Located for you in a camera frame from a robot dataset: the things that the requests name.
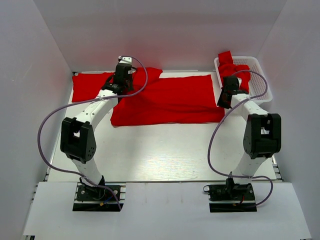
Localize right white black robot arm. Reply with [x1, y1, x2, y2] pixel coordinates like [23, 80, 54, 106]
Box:
[217, 76, 282, 200]

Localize crumpled red t-shirts in basket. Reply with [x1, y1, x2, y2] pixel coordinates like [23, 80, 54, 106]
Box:
[217, 50, 252, 95]

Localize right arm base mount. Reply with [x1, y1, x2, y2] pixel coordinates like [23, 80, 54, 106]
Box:
[203, 183, 257, 213]

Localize white plastic mesh basket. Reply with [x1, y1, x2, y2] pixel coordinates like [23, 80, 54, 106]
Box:
[214, 56, 273, 105]

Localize folded red t-shirt stack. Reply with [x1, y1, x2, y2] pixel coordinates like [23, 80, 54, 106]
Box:
[71, 72, 113, 103]

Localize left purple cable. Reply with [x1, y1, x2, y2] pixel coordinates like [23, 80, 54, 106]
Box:
[37, 55, 149, 211]

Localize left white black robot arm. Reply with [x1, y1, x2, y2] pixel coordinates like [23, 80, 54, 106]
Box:
[60, 57, 133, 200]

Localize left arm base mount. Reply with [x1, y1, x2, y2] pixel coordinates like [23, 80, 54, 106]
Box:
[72, 183, 126, 212]

